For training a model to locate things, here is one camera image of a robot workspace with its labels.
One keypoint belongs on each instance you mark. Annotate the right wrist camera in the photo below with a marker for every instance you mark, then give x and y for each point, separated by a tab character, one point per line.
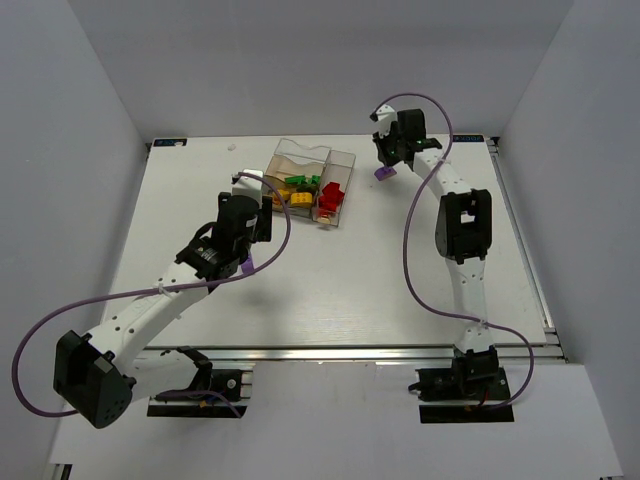
383	117

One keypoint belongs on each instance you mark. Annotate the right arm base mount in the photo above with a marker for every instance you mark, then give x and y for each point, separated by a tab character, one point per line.
472	390

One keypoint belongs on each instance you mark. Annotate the purple sloped lego brick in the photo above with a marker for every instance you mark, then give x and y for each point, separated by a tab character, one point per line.
384	173

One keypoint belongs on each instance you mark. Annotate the red curved lego brick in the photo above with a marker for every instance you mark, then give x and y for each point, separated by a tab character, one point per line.
328	204

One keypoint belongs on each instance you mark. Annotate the aluminium right side rail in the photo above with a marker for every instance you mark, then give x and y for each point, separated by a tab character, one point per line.
552	338

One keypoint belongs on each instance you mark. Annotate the dark label sticker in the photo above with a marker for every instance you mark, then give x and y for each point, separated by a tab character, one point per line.
169	142
468	138

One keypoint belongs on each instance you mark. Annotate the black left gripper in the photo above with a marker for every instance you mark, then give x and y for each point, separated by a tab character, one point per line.
265	220

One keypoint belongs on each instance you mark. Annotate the clear stepped organizer tray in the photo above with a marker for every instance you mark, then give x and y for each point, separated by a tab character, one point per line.
296	171

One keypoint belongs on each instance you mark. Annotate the green 2x2 lego brick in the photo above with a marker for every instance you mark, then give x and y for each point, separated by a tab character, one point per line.
295	180

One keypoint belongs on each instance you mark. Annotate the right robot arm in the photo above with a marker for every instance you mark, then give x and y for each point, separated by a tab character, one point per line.
463	231

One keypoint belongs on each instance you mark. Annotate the dark label sticker left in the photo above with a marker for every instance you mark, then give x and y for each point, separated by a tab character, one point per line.
169	142

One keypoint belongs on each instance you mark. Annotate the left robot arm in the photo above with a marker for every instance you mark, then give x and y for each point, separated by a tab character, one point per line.
100	373

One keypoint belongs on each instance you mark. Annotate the aluminium rail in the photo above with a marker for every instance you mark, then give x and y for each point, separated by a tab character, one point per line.
325	354
552	338

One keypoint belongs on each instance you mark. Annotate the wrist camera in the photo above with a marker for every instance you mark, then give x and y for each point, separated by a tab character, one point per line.
383	117
248	184

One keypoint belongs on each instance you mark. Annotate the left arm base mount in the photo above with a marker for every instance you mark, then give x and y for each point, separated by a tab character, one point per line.
214	392

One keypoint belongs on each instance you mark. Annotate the dark label sticker right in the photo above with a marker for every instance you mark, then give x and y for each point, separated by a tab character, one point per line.
468	138

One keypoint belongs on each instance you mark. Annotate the clear long drawer box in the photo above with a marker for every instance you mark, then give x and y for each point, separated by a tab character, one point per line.
339	168

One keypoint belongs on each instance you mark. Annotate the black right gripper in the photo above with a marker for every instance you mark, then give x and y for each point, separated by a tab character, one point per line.
385	153

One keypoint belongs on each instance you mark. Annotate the purple 2x4 lego brick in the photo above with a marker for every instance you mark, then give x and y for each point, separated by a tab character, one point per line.
247	266

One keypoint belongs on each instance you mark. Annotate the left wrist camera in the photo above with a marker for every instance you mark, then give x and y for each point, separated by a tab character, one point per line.
248	184

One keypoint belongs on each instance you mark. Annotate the yellow rounded lego brick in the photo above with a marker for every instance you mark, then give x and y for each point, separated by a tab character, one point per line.
301	200

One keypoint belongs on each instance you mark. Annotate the aluminium front rail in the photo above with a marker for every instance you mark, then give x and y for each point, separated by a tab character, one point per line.
325	354

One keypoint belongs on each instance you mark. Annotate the red 2x4 lego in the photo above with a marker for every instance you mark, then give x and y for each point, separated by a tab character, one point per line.
333	189

